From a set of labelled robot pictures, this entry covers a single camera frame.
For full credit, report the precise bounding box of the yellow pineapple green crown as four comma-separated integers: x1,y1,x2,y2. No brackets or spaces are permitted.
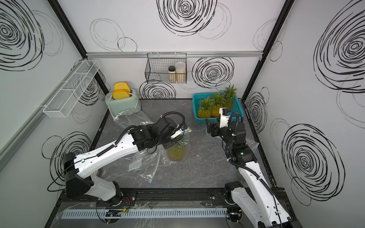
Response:
197,97,213,118

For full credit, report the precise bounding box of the clear zip-top bag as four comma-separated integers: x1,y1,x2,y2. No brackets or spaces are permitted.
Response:
113,110,153,128
246,138,259,152
98,147,161,183

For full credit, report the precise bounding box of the blue-zip clear bag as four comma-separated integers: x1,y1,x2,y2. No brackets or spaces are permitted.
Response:
163,127,192,164

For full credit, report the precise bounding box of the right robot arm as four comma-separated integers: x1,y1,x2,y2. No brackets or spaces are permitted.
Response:
205,108,301,228

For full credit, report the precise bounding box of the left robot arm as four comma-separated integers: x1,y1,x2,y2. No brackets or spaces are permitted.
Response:
50,111,187,206

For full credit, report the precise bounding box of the teal plastic basket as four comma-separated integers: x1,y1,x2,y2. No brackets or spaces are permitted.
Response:
193,93,244,124

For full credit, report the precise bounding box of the mint green toaster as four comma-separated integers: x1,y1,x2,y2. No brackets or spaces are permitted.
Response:
105,88,141,116

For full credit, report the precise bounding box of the green ceramic cup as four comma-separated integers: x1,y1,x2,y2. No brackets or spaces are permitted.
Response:
236,171,246,183

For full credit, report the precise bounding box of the white-lid spice jar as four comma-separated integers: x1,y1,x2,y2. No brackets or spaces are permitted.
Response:
175,61,187,84

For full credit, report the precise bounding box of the front yellow toast slice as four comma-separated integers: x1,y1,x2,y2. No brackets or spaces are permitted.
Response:
112,89,131,100

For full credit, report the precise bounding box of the yellow toast slice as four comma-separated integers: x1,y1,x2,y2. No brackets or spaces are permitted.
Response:
112,89,131,100
114,82,131,93

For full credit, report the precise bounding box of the dark-lid spice jar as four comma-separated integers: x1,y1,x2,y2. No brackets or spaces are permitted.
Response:
168,66,176,84

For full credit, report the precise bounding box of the rear yellow toast slice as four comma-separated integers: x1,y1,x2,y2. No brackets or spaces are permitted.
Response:
114,82,131,93

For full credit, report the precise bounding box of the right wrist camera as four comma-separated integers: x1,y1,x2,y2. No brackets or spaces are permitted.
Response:
219,108,232,128

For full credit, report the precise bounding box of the white toaster cable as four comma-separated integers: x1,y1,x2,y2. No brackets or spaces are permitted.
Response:
107,92,139,122

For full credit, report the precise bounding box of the black wire wall basket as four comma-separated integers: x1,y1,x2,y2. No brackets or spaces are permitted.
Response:
144,52,187,83

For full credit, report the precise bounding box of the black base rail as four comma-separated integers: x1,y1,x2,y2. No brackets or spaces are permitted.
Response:
57,188,290,206

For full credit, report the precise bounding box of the grey slotted cable duct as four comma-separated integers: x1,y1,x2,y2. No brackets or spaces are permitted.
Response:
61,208,227,219

